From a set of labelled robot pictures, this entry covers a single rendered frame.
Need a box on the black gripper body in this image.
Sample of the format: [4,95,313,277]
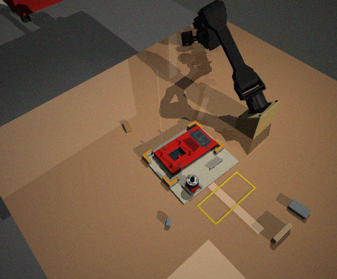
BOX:
[181,31,202,46]

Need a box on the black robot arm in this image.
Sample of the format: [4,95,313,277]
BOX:
[193,0,272,114]

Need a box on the black wheel with grey hub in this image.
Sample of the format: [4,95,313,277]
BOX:
[186,175,199,189]

